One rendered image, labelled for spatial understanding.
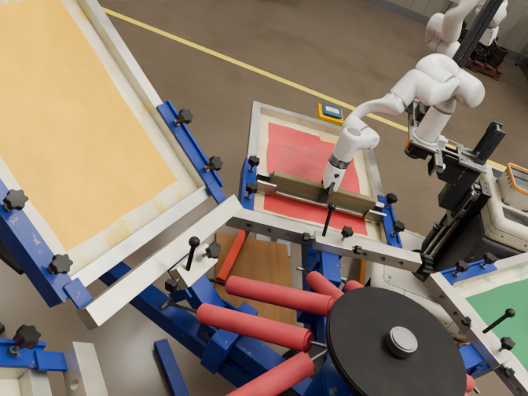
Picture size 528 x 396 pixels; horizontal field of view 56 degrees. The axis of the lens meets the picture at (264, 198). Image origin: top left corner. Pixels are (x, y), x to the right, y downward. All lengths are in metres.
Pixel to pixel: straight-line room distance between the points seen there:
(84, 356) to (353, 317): 0.55
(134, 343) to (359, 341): 1.57
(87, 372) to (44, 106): 0.67
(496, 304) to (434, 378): 0.94
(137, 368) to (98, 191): 1.25
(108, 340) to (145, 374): 0.24
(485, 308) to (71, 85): 1.53
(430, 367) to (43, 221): 0.90
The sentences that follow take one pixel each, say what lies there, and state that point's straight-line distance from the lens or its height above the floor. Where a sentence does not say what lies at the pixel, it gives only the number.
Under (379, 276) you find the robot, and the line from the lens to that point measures 2.85.
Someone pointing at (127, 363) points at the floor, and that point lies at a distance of 2.44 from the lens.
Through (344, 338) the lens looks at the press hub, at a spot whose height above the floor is 1.32.
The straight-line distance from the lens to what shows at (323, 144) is 2.30.
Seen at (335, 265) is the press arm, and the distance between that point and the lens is 1.60.
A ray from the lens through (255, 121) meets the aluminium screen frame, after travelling 2.20.
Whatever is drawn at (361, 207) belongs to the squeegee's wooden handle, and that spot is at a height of 1.02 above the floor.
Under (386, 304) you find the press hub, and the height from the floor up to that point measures 1.32.
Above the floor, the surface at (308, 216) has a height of 0.96.
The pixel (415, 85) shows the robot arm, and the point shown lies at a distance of 1.83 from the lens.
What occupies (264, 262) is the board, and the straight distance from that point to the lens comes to 2.95.
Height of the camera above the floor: 2.10
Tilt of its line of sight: 38 degrees down
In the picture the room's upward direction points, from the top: 22 degrees clockwise
